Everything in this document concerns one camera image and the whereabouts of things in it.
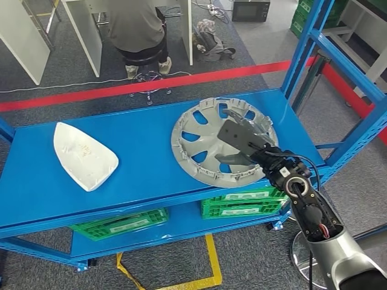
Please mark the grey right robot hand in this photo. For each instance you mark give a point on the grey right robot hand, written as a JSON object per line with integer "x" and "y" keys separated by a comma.
{"x": 236, "y": 159}

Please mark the grey plastic wheel hubcap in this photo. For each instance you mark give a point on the grey plastic wheel hubcap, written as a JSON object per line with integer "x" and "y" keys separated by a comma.
{"x": 196, "y": 136}

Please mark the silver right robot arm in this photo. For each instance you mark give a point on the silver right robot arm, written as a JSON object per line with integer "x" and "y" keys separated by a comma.
{"x": 317, "y": 216}

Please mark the blue metal shelf rack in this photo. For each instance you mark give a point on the blue metal shelf rack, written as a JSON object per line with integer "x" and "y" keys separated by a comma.
{"x": 145, "y": 160}

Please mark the white plastic cover part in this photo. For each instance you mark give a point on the white plastic cover part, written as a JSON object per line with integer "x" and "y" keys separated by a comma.
{"x": 85, "y": 156}

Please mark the grey bag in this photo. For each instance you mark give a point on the grey bag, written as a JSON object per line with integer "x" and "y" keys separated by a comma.
{"x": 212, "y": 44}

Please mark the black microwave oven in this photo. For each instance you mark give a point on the black microwave oven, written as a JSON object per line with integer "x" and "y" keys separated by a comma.
{"x": 251, "y": 10}

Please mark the white power strip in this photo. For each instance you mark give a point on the white power strip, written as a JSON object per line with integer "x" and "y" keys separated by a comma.
{"x": 214, "y": 10}

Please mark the black round stool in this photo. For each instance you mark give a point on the black round stool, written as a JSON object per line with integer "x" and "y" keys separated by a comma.
{"x": 145, "y": 60}

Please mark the red barrier belt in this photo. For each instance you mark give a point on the red barrier belt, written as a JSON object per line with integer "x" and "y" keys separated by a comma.
{"x": 348, "y": 92}
{"x": 121, "y": 89}

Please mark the green crate stack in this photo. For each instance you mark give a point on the green crate stack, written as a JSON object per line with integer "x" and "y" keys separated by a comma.
{"x": 302, "y": 18}

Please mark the person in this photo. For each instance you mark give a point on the person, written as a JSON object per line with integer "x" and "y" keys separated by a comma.
{"x": 136, "y": 24}

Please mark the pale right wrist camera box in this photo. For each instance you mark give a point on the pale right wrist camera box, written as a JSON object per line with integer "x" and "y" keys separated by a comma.
{"x": 239, "y": 136}

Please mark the white table frame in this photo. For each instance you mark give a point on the white table frame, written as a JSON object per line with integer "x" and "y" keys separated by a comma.
{"x": 372, "y": 36}

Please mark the metal chair frame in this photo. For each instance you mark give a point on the metal chair frame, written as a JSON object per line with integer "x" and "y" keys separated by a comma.
{"x": 39, "y": 24}

